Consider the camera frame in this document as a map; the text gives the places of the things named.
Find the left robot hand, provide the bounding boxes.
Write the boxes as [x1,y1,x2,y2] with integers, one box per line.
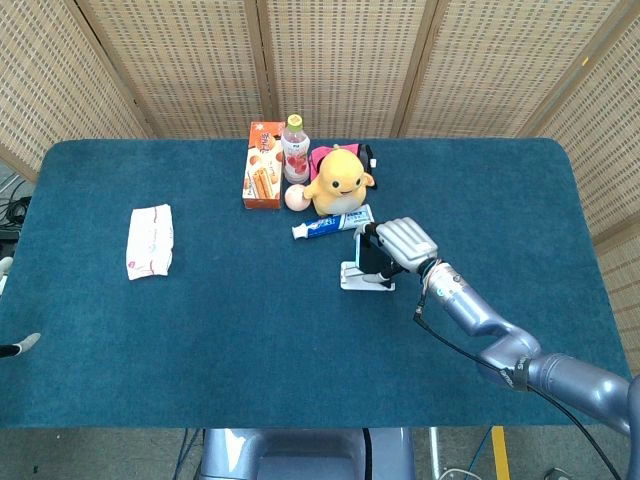
[0,256,42,359]

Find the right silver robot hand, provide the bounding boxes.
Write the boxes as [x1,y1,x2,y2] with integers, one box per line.
[353,216,440,289]

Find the black smartphone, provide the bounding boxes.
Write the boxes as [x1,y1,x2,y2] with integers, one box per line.
[353,225,404,279]

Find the white small box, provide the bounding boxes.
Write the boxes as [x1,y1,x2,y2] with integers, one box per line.
[340,259,396,292]

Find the blue white toothpaste tube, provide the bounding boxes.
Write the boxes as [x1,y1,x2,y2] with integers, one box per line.
[291,203,375,241]

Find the yellow plush toy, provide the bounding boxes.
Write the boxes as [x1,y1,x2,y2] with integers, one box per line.
[302,144,377,217]

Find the pink ball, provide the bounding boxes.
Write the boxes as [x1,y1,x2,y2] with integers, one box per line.
[283,183,309,211]

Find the peach drink bottle green cap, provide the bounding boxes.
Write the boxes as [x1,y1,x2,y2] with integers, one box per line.
[280,113,311,185]

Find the white wet wipes pack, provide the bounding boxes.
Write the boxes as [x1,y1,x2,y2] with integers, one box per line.
[125,203,175,282]

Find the orange snack box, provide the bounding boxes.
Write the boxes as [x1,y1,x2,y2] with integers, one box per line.
[241,121,286,210]

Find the blue carpet table cloth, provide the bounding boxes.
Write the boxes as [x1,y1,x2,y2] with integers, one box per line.
[0,137,632,430]

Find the woven rattan screen panel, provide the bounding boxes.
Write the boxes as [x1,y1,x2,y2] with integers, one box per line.
[0,0,157,184]
[398,0,632,139]
[74,0,275,140]
[254,0,442,140]
[519,19,640,376]

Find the grey table leg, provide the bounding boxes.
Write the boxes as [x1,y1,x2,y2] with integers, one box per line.
[428,427,442,477]

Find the yellow floor tape strip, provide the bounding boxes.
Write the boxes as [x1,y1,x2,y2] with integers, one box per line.
[490,426,512,480]

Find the silver robot torso base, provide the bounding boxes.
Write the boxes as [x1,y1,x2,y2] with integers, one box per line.
[198,427,416,480]

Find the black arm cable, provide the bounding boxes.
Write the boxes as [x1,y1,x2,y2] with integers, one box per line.
[412,259,624,480]

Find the pink bag with black strap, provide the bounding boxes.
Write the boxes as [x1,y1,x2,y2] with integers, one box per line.
[308,142,379,184]

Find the black floor cables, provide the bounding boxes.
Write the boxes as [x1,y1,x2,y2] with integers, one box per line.
[0,177,34,246]

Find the blue floor cable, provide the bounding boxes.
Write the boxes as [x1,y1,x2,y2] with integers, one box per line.
[173,428,202,480]
[468,427,495,480]

